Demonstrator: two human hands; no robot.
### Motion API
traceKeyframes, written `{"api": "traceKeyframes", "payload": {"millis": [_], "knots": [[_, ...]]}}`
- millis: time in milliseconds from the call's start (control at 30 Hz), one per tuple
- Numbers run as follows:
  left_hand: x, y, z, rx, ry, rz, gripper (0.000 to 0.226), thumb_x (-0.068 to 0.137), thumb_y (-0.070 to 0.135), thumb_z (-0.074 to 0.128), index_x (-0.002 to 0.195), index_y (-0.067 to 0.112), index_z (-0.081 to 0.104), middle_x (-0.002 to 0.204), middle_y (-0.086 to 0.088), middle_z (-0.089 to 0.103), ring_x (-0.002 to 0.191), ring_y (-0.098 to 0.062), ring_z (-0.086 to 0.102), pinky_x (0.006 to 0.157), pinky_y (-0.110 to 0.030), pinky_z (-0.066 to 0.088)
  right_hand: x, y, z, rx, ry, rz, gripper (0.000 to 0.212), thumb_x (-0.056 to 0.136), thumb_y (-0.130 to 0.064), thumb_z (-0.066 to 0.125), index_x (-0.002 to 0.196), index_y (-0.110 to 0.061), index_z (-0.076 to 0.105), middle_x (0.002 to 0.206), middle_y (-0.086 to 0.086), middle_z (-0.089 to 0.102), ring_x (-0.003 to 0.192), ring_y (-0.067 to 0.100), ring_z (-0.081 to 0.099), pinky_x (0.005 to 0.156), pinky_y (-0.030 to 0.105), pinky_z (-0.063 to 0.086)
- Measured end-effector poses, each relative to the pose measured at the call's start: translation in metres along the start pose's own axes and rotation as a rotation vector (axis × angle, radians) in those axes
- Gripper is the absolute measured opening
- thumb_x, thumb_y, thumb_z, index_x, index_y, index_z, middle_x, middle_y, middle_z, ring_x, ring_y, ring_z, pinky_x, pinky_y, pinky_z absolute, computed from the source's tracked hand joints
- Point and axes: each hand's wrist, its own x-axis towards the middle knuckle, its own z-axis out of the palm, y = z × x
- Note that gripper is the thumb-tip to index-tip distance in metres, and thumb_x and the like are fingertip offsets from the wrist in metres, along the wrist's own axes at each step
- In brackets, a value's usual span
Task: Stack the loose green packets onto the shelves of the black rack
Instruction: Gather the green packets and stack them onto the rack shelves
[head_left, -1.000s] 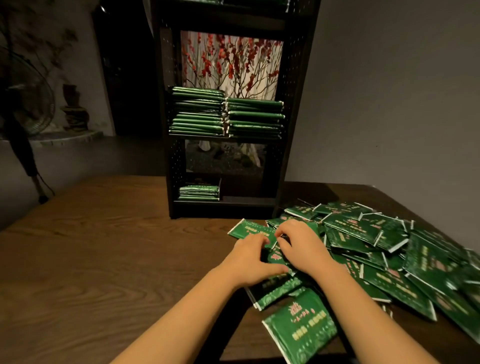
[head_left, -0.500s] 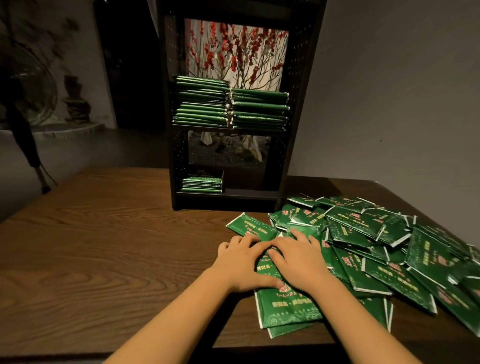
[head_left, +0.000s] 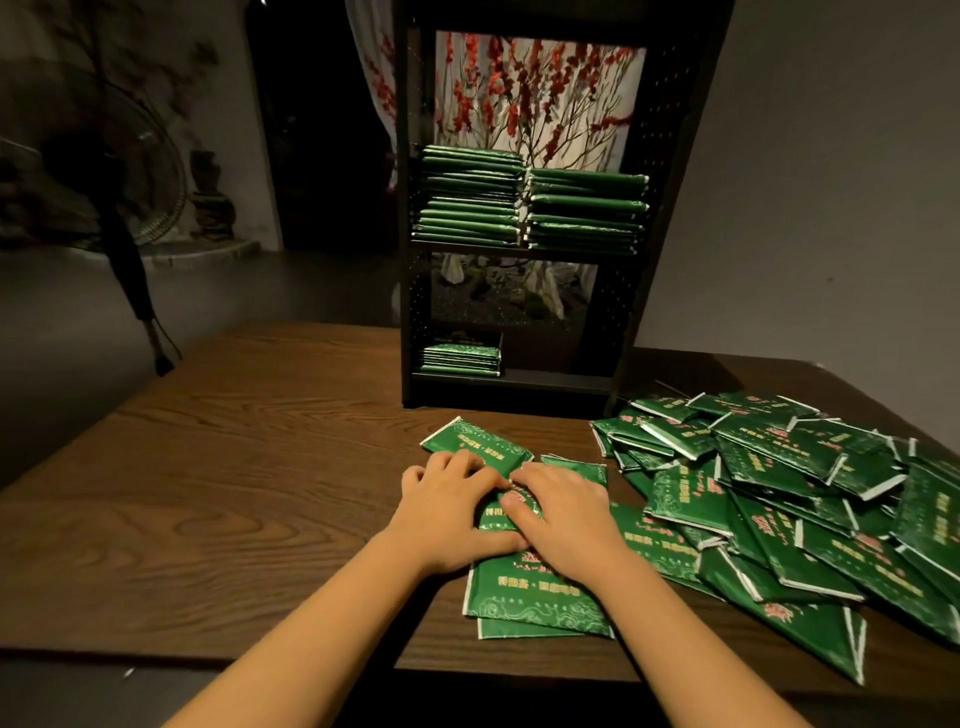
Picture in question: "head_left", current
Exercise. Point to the white curtain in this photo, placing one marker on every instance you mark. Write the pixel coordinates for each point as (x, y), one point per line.
(372, 60)

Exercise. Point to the black standing fan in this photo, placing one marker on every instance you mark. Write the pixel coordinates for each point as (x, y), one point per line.
(113, 165)

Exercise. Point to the pile of green packets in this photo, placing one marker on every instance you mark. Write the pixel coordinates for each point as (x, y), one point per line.
(795, 495)

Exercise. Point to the black metal shelf rack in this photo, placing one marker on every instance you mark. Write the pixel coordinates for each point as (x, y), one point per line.
(675, 150)

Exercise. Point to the person's right forearm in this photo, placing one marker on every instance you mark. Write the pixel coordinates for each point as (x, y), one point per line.
(690, 645)

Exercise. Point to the bare branched tree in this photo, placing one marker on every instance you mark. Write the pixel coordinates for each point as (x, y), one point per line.
(120, 60)

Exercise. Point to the person's left forearm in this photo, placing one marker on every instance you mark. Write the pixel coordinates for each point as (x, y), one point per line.
(300, 638)

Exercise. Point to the red berry branches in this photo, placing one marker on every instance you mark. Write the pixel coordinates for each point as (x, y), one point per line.
(525, 98)

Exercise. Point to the dark vase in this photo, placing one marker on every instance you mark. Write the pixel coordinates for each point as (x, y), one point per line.
(212, 203)

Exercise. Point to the person's right hand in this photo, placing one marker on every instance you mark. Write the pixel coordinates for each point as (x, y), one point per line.
(570, 525)

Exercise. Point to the person's left hand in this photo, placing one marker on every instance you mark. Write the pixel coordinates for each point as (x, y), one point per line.
(450, 518)

